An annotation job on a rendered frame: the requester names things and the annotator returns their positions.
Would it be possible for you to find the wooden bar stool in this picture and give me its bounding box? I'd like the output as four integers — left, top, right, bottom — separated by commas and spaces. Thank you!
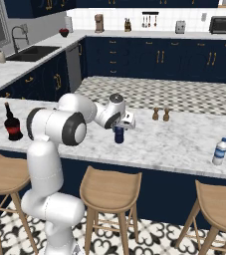
174, 179, 226, 255
0, 152, 39, 255
79, 165, 143, 255

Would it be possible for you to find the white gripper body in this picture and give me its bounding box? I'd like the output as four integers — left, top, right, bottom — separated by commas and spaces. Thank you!
118, 112, 136, 130

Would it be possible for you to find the brown coffee machine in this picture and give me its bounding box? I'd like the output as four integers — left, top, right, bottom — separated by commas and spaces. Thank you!
94, 13, 106, 34

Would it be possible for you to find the dark glass bottle red label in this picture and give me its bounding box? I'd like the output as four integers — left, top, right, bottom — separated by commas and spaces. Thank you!
3, 102, 24, 141

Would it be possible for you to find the black rail with hanging utensils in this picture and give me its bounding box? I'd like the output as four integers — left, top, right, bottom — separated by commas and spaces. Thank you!
141, 11, 160, 29

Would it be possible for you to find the black kitchen sink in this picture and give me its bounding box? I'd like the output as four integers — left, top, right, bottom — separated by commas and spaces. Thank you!
5, 45, 61, 63

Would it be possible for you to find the navy wall cupboard run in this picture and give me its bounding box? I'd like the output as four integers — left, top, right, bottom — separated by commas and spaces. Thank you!
3, 0, 220, 19

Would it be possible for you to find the navy sink cupboard run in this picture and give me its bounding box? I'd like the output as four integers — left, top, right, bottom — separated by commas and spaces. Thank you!
0, 49, 71, 103

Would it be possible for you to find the white paper towel roll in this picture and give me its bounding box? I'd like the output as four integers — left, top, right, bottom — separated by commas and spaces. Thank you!
64, 15, 75, 34

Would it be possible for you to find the silver toaster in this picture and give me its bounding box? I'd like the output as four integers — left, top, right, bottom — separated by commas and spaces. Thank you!
174, 20, 187, 35

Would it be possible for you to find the brown wooden pepper shaker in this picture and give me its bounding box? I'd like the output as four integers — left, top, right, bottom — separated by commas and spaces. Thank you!
162, 108, 171, 123
151, 107, 160, 122

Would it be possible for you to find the white soap dispenser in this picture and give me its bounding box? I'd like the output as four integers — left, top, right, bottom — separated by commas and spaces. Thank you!
0, 47, 7, 64

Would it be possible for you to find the dark red bowl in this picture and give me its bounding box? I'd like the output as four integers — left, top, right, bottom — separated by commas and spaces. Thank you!
59, 28, 71, 38

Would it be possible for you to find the wooden knife block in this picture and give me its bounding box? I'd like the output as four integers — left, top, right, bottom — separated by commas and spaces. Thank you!
123, 17, 132, 33

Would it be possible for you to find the steel sink tap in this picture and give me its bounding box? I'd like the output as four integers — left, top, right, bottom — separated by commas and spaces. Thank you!
11, 23, 30, 55

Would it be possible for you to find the navy base cupboard run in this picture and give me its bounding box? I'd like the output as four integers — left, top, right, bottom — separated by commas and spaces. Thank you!
81, 36, 226, 85

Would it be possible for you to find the black toaster oven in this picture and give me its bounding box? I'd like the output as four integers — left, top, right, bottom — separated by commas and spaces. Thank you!
208, 15, 226, 36

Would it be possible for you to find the clear plastic bottle blue label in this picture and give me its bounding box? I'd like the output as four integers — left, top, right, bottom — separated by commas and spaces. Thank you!
211, 136, 226, 166

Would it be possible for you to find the steel dishwasher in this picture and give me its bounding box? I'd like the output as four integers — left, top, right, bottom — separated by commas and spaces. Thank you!
65, 43, 83, 94

